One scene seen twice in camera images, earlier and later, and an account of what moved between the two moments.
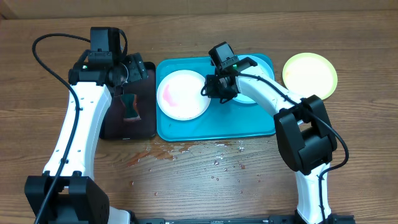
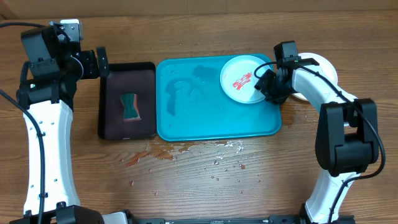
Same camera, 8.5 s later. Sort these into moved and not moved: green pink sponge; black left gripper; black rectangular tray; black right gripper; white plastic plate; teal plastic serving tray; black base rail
Moved: white plastic plate; black left gripper; black right gripper
Not moved: green pink sponge; black base rail; teal plastic serving tray; black rectangular tray
